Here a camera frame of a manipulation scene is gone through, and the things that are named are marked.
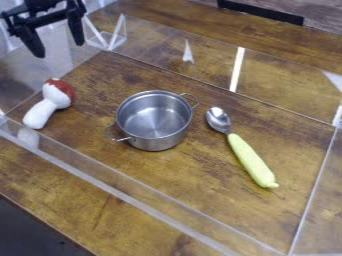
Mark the black bar on table edge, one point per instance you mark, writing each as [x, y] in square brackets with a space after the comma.
[260, 12]

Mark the small silver pot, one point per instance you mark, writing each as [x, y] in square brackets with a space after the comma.
[152, 119]

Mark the spoon with yellow handle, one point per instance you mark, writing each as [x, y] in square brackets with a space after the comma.
[252, 163]

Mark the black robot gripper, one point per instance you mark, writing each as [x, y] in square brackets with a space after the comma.
[36, 13]

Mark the red and white toy mushroom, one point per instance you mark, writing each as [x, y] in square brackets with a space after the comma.
[57, 97]

